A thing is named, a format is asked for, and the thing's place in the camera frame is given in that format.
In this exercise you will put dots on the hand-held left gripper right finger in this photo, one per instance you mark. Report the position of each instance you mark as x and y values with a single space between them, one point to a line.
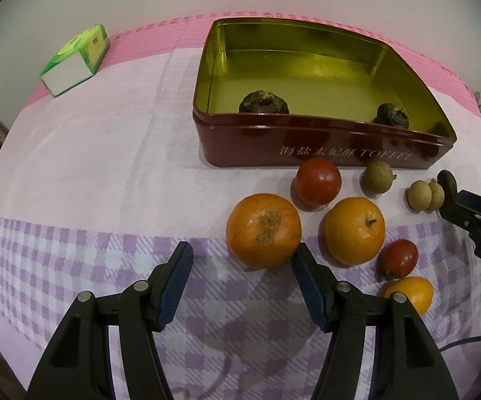
311 293

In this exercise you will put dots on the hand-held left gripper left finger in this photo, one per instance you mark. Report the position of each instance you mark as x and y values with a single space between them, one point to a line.
174 289

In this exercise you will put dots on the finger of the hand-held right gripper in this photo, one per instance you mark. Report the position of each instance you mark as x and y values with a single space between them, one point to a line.
446 180
475 202

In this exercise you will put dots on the orange with green stem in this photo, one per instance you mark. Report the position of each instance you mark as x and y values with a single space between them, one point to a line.
355 231

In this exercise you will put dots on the orange with rough brown patch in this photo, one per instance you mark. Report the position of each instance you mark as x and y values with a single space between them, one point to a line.
263 231

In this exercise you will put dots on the yellow kumquat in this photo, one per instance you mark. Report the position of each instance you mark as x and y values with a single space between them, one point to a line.
413 293

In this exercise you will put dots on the large red tomato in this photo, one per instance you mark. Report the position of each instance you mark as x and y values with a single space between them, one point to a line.
317 181

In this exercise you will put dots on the red and gold tin box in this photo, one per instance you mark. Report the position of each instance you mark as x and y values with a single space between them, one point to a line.
307 150

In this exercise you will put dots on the small dark dried fruit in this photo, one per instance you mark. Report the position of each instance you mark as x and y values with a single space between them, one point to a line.
391 113

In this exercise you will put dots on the small red tomato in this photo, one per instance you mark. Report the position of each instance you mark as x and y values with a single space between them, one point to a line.
398 258

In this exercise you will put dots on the pink purple checkered tablecloth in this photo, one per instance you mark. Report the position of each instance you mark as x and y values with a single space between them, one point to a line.
99 154

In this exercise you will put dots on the large dark dried fruit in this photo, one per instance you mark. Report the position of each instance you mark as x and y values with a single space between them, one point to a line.
264 103

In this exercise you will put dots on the green tissue box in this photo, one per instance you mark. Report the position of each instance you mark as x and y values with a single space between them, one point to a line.
74 62

